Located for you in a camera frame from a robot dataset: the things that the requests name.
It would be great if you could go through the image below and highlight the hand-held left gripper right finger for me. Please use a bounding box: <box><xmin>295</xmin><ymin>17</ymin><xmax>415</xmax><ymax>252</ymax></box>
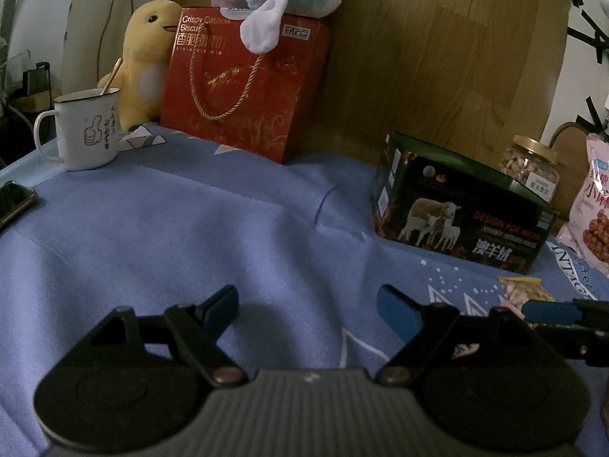
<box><xmin>376</xmin><ymin>284</ymin><xmax>579</xmax><ymax>387</ymax></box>

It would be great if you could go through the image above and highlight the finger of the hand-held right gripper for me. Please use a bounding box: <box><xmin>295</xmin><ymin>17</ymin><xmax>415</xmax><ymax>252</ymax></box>
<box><xmin>521</xmin><ymin>296</ymin><xmax>609</xmax><ymax>327</ymax></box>
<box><xmin>530</xmin><ymin>322</ymin><xmax>609</xmax><ymax>363</ymax></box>

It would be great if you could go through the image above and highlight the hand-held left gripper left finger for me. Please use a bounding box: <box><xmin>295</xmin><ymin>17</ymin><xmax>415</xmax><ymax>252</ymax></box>
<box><xmin>45</xmin><ymin>284</ymin><xmax>248</xmax><ymax>387</ymax></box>

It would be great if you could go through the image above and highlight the clear gold-edged peanut packet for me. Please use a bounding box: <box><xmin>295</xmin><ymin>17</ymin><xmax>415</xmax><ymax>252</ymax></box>
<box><xmin>497</xmin><ymin>276</ymin><xmax>556</xmax><ymax>312</ymax></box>

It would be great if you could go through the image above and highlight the black printed cardboard box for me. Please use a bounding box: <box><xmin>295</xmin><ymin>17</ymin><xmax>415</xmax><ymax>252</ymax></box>
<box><xmin>370</xmin><ymin>131</ymin><xmax>560</xmax><ymax>275</ymax></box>

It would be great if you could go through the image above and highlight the blue printed bedsheet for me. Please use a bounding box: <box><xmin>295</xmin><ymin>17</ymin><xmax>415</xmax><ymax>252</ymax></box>
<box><xmin>0</xmin><ymin>121</ymin><xmax>609</xmax><ymax>457</ymax></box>

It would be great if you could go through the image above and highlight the pink snack bag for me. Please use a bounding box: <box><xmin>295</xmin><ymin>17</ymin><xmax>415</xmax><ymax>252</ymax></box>
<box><xmin>556</xmin><ymin>133</ymin><xmax>609</xmax><ymax>279</ymax></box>

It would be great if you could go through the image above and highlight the nut jar with gold lid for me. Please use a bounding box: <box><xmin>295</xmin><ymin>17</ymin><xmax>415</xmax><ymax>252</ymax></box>
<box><xmin>498</xmin><ymin>134</ymin><xmax>558</xmax><ymax>196</ymax></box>

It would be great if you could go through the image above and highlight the rounded wooden board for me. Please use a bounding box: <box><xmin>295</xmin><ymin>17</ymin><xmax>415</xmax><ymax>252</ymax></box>
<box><xmin>547</xmin><ymin>121</ymin><xmax>591</xmax><ymax>229</ymax></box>

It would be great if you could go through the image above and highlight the red gift bag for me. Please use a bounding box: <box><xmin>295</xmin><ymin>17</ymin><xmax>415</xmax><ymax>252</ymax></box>
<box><xmin>160</xmin><ymin>7</ymin><xmax>332</xmax><ymax>165</ymax></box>

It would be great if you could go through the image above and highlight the white enamel mug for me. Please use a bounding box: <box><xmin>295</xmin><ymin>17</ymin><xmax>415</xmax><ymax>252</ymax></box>
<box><xmin>34</xmin><ymin>88</ymin><xmax>121</xmax><ymax>172</ymax></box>

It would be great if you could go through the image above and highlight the dark smartphone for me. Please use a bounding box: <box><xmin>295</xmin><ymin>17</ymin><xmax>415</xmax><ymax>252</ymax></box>
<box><xmin>0</xmin><ymin>181</ymin><xmax>39</xmax><ymax>232</ymax></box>

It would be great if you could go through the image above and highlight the yellow duck plush toy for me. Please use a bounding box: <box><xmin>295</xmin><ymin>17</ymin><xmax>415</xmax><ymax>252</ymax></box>
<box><xmin>97</xmin><ymin>0</ymin><xmax>184</xmax><ymax>131</ymax></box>

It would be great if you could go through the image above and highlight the golden spoon handle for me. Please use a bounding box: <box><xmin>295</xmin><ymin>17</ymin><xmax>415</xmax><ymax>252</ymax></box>
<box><xmin>99</xmin><ymin>57</ymin><xmax>123</xmax><ymax>94</ymax></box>

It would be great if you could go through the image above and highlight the black wall tape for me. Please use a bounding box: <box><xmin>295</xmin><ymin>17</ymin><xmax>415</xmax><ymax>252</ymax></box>
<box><xmin>556</xmin><ymin>0</ymin><xmax>609</xmax><ymax>134</ymax></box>

